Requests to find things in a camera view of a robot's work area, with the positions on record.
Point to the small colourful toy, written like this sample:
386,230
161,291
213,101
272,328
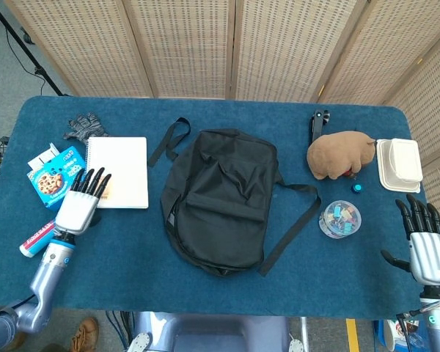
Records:
348,173

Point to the white food container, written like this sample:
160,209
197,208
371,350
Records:
401,165

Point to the black backpack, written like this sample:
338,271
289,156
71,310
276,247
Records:
220,198

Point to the printed mug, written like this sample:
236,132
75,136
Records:
393,335

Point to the clear jar of clips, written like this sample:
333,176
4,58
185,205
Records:
340,219

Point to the grey knit glove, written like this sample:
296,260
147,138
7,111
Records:
86,126

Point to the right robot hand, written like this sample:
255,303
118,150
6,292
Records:
430,256

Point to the black tripod stand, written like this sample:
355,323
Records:
22,45

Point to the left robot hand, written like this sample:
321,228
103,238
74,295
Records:
75,210

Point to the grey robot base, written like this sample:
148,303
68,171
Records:
212,333

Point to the white spiral notebook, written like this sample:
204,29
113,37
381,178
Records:
122,172

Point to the small blue cap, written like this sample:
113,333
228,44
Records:
356,188

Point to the black hand tool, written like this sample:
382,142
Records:
318,124

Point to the blue cookie box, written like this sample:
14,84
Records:
47,183

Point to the brown plush toy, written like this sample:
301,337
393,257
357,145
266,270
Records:
337,152

